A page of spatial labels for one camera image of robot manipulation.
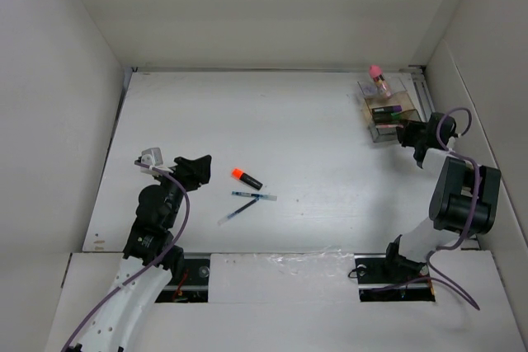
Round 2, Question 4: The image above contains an orange highlighter marker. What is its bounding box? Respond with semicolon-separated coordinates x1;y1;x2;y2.
231;168;263;191

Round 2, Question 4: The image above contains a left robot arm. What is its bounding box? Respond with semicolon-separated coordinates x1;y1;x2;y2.
62;148;212;351

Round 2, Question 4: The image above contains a green highlighter marker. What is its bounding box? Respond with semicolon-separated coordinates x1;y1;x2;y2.
372;113;402;124

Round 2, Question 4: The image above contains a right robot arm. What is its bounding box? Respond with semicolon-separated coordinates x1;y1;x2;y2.
381;113;502;281

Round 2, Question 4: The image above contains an amber plastic tray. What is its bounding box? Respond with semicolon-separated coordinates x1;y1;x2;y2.
361;92;417;124

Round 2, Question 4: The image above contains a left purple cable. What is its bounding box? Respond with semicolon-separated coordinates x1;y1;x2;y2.
59;162;191;352

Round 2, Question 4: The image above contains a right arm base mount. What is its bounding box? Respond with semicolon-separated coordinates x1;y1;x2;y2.
347;236;436;303

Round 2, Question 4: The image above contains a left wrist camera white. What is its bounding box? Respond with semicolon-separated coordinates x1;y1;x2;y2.
134;147;164;172

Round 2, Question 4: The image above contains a purple highlighter marker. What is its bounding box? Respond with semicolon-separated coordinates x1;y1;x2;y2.
370;105;403;115

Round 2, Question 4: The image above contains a clear plastic tray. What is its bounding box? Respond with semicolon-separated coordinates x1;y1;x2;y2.
357;77;407;99

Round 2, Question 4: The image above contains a pink cap lead tube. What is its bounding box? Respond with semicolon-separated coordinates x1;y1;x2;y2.
369;64;393;98

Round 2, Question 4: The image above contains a grey plastic tray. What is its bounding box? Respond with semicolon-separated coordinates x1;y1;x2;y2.
368;109;421;143

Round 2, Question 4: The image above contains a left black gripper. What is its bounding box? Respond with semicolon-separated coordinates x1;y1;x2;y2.
153;155;210;228

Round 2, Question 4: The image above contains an aluminium rail frame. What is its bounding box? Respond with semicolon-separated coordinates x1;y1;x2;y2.
123;63;482;251

